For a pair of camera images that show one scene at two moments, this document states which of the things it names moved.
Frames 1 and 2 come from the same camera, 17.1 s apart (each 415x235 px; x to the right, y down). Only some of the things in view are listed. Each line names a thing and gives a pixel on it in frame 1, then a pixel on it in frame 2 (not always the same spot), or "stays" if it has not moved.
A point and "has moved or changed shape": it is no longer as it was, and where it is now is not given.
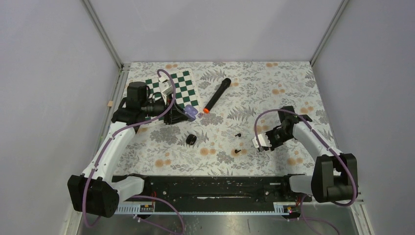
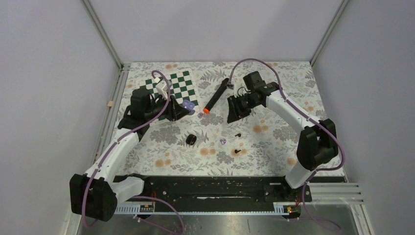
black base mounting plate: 222,193 stays
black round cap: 191,139 stays
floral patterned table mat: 219,141 stays
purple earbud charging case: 191,112 has moved or changed shape
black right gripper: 273,145 to 234,114
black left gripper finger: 176,110 stays
